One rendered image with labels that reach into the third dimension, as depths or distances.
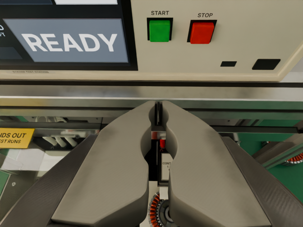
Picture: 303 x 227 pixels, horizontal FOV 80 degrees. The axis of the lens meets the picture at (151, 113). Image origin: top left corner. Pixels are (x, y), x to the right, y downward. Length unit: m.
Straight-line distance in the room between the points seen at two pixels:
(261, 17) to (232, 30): 0.02
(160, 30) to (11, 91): 0.19
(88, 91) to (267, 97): 0.21
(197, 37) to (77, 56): 0.12
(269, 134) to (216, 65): 0.15
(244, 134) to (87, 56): 0.24
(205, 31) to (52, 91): 0.18
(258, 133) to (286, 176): 0.36
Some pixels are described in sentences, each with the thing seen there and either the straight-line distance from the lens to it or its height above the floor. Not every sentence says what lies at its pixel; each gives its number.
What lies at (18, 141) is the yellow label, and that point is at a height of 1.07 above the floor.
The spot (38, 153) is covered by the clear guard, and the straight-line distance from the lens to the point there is 0.27.
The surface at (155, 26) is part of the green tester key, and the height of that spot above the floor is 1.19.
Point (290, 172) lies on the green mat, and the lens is 0.67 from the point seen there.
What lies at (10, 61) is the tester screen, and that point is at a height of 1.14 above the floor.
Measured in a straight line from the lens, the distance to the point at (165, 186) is 0.40.
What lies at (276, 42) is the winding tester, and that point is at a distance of 0.22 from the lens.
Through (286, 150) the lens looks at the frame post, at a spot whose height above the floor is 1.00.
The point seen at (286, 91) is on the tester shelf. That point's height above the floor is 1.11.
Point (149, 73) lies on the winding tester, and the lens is 0.22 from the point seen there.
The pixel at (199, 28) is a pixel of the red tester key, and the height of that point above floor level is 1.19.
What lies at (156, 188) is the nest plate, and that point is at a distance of 0.51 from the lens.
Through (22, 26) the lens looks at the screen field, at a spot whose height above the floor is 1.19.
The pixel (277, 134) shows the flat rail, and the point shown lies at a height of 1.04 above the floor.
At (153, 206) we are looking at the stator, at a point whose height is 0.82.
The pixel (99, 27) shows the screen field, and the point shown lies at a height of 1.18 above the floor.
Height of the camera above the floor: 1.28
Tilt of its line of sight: 59 degrees down
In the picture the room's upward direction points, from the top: 2 degrees counter-clockwise
